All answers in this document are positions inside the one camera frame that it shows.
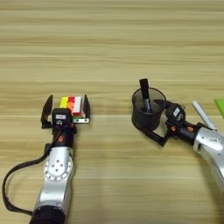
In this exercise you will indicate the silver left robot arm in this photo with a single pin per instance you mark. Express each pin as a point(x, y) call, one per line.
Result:
point(58, 175)

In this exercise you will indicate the black mesh pen cup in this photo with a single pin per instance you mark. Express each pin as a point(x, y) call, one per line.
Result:
point(145, 119)

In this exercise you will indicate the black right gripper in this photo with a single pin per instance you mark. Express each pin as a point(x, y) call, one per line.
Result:
point(183, 131)

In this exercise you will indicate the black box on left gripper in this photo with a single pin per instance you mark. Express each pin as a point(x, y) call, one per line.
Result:
point(61, 116)

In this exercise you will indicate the multicoloured block stack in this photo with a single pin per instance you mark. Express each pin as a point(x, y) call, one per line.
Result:
point(74, 106)

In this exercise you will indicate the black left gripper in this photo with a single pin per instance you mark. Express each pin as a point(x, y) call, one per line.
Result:
point(64, 137)

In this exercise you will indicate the green eraser block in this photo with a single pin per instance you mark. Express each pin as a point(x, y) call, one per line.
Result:
point(220, 106)

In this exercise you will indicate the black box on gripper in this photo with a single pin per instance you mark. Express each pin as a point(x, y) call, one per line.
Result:
point(61, 116)
point(176, 112)

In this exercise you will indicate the black marker pen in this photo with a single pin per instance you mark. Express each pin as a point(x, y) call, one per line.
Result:
point(145, 93)

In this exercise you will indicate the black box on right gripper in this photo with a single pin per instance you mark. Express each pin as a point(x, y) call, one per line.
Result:
point(176, 112)

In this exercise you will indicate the white marker with black cap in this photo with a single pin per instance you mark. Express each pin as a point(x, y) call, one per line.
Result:
point(202, 113)

